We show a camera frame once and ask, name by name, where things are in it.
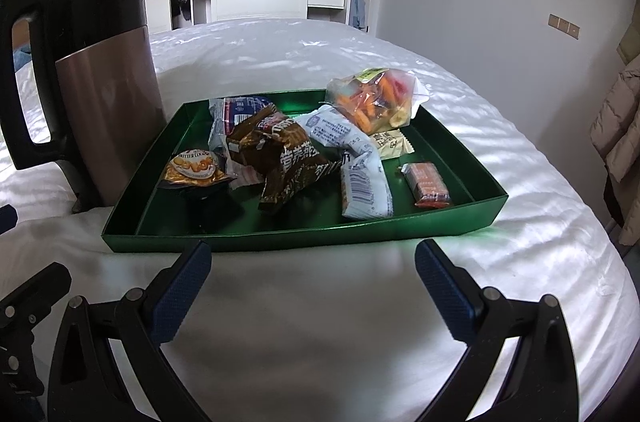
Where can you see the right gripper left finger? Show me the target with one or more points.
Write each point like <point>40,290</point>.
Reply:
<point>85,383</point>

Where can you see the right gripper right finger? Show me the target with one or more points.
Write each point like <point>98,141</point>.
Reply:
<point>541,381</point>

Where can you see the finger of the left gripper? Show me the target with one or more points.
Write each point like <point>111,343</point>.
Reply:
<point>8,218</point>
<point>31,302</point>

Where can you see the Danisa butter cookies packet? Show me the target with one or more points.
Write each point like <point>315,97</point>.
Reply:
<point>194,168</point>

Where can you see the orange wafer bar packet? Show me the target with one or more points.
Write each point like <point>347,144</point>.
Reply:
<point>427,186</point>

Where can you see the pink striped snack packet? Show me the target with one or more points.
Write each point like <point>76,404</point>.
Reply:
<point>242,175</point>

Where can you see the blue silver snack packet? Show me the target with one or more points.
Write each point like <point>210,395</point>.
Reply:
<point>227,113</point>

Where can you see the white blue newsprint packet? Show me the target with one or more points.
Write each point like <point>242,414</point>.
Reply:
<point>366,194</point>

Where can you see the brown oat snack bag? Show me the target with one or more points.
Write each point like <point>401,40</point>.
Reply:
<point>279,149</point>

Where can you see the beige small snack packet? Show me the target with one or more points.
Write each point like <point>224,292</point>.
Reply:
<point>391,144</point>

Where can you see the dried fruit clear bag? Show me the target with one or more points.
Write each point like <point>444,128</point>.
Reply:
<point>378,99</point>

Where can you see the bronze black kettle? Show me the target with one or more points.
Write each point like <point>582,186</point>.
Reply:
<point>98,90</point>

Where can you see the green tray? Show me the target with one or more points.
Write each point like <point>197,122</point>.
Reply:
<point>149,218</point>

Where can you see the beige down jacket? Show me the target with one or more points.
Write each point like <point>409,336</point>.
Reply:
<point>615,135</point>

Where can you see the gold wall switch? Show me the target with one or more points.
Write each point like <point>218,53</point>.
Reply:
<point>564,26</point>

